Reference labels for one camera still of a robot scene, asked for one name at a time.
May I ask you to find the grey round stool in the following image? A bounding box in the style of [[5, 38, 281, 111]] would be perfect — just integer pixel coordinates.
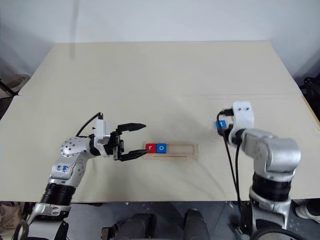
[[0, 71, 32, 97]]

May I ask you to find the wooden letter tray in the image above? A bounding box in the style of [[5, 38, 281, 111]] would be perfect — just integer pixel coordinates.
[[142, 141, 200, 162]]

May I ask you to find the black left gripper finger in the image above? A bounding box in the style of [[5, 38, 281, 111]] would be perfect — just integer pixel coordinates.
[[119, 148, 151, 163], [116, 122, 147, 134]]

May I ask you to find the black chair frame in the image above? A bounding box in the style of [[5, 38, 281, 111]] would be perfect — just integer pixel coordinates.
[[300, 75, 320, 115]]

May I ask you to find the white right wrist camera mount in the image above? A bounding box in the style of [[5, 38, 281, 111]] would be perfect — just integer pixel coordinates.
[[230, 100, 256, 132]]

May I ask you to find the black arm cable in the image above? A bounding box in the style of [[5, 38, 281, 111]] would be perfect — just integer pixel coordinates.
[[216, 107, 243, 204], [75, 112, 104, 138]]

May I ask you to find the white shoe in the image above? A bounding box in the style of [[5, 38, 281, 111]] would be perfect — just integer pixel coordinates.
[[295, 199, 320, 225]]

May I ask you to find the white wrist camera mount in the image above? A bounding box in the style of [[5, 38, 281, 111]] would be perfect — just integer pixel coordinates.
[[230, 100, 256, 132], [93, 117, 113, 159]]

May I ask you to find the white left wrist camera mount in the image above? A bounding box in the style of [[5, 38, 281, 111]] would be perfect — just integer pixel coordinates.
[[93, 117, 113, 159]]

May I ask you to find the red letter r block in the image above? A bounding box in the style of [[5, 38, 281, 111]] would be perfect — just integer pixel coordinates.
[[144, 142, 157, 154]]

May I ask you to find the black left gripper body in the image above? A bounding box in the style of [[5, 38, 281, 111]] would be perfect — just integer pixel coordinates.
[[104, 128, 126, 162]]

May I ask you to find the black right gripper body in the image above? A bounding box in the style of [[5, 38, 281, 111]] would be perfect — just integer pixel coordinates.
[[222, 122, 236, 141]]

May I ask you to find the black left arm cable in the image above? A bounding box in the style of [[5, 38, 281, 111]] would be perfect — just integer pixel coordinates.
[[75, 112, 104, 138]]

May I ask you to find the dark rounded shape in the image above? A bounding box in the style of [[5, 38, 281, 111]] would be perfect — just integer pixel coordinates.
[[183, 208, 211, 240], [119, 211, 156, 240]]

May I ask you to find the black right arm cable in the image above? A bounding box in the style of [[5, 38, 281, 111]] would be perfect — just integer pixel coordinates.
[[216, 107, 243, 204]]

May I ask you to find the brown bag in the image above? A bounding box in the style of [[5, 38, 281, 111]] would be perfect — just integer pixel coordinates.
[[0, 201, 26, 224]]

